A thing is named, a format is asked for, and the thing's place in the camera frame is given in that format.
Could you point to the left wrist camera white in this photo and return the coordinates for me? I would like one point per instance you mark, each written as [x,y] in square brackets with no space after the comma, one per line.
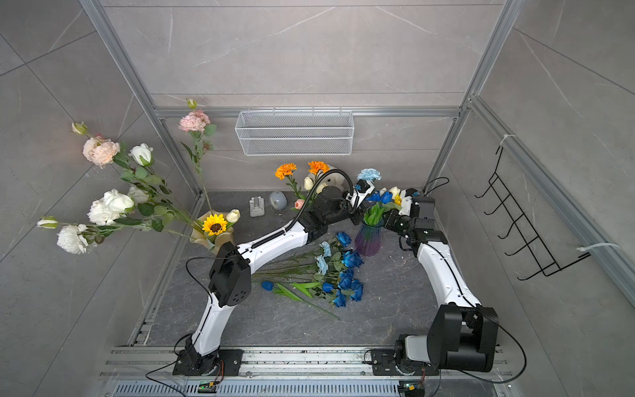
[360,191]

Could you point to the light blue carnation vase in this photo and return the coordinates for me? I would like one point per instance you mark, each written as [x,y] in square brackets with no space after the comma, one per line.
[299,265]

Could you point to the metal base rail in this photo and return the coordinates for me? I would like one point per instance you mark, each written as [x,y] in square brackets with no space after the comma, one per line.
[290,371]

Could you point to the purple glass vase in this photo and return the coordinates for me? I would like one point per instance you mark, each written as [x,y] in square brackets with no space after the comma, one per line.
[368,239]

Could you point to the blue tulip pile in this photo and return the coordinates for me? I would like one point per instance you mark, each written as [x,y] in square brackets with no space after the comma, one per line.
[313,287]

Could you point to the small grey round vase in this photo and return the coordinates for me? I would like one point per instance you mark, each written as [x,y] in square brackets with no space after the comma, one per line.
[278,200]

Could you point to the small white plastic bracket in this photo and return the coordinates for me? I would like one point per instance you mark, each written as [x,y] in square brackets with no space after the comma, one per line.
[257,207]

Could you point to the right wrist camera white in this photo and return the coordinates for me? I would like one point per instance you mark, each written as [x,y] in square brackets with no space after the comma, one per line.
[409,202]

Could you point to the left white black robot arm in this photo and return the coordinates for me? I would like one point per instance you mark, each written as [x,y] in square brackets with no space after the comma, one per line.
[233,267]

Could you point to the white rose centre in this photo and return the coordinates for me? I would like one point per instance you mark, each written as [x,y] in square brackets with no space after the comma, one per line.
[110,207]

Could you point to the blue rose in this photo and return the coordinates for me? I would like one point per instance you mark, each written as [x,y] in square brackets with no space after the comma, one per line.
[356,290]
[336,298]

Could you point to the cream tulip bud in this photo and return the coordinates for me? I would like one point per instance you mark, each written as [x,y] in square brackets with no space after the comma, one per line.
[233,216]

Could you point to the blue tulip from purple vase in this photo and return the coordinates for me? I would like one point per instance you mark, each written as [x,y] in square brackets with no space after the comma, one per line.
[387,197]

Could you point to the yellow wavy glass vase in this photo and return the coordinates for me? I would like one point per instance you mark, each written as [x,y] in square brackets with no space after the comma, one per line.
[213,243]

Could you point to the small white rose left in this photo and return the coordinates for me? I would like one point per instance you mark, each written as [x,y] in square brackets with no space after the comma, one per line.
[72,240]

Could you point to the white rose tall stem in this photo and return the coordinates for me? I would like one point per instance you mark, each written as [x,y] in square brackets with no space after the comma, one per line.
[142,154]

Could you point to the blue rose picked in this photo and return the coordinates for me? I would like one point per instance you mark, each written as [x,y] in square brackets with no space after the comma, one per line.
[344,260]
[340,279]
[341,242]

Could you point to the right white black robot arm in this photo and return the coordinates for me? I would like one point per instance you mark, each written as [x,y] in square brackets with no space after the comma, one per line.
[463,335]

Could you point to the light blue carnation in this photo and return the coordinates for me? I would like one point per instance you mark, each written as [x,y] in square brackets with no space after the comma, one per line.
[310,250]
[369,174]

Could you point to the orange carnation small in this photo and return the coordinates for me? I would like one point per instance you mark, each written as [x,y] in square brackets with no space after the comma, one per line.
[285,170]

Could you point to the small yellow sunflower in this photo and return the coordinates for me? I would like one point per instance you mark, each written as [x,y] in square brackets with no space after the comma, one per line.
[215,224]

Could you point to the cream tulip middle vase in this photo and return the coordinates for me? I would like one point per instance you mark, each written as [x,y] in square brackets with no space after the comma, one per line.
[309,183]

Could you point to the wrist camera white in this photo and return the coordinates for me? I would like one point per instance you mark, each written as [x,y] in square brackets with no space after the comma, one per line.
[360,191]
[409,202]

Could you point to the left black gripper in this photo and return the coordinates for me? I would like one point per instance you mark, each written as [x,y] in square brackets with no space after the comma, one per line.
[358,214]

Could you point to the orange carnation large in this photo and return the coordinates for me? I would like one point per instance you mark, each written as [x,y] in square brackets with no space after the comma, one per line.
[318,167]

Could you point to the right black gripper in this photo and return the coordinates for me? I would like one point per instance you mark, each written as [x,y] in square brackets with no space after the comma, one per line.
[392,216]

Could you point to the black wire hook rack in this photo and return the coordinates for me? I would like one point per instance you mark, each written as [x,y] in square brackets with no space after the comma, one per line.
[521,225]

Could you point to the pink rose middle left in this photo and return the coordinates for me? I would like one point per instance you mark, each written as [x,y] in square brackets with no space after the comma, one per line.
[195,121]

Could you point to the peach rose pair top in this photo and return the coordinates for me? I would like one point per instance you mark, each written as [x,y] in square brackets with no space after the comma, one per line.
[100,152]

